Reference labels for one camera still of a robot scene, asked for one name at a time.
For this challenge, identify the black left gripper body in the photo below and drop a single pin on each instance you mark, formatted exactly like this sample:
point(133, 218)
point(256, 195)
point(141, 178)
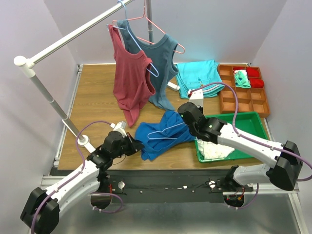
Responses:
point(131, 144)

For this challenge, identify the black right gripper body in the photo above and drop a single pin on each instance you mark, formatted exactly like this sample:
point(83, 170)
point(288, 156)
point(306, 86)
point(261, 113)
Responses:
point(192, 131)

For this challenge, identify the royal blue tank top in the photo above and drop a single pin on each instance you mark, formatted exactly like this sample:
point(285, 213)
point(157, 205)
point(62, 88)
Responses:
point(158, 138)

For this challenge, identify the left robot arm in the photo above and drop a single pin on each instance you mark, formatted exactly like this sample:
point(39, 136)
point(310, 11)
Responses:
point(44, 208)

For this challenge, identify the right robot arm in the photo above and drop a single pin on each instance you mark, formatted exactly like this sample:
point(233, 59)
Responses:
point(279, 165)

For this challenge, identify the teal tank top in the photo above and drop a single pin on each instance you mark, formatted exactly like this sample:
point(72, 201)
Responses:
point(161, 54)

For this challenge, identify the maroon tank top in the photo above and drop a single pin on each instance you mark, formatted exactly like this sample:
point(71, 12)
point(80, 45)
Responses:
point(132, 84)

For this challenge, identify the blue hanger under maroon top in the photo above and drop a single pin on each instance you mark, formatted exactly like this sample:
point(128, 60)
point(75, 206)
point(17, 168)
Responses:
point(127, 29)

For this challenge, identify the turquoise folded shorts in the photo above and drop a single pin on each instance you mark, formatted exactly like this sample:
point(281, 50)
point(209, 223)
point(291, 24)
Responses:
point(193, 75)

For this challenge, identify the white cloth in tray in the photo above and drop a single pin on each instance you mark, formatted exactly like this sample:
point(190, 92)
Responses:
point(211, 151)

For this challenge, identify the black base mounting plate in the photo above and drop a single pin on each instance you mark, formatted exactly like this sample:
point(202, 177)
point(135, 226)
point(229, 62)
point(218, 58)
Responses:
point(169, 186)

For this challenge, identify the green plastic tray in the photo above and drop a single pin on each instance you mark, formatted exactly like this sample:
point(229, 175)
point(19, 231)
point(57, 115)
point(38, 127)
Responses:
point(249, 122)

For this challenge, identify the mint patterned rolled cloth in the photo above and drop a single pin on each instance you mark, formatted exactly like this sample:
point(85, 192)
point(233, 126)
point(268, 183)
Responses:
point(241, 79)

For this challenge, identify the orange compartment organizer box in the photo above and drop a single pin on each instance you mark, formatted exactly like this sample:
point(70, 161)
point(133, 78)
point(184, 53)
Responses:
point(249, 99)

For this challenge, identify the red rolled cloth lower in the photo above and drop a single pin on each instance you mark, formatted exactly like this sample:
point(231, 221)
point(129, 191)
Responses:
point(256, 83)

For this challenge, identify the red rolled cloth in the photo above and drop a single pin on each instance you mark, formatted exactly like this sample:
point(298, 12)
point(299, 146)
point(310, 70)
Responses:
point(253, 72)
point(256, 83)

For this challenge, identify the red rolled cloth upper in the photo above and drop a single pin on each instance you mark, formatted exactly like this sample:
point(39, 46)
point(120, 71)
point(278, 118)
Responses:
point(253, 72)

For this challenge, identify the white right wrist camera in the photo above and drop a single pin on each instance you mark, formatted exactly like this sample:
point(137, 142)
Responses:
point(196, 97)

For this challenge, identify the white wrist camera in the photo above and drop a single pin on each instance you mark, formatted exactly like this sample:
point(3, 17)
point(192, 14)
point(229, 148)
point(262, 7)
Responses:
point(196, 97)
point(119, 127)

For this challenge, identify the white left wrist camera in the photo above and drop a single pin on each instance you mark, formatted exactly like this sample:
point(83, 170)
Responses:
point(119, 127)

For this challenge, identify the pink wire hanger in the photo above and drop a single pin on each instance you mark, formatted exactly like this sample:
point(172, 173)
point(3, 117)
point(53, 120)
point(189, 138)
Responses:
point(147, 14)

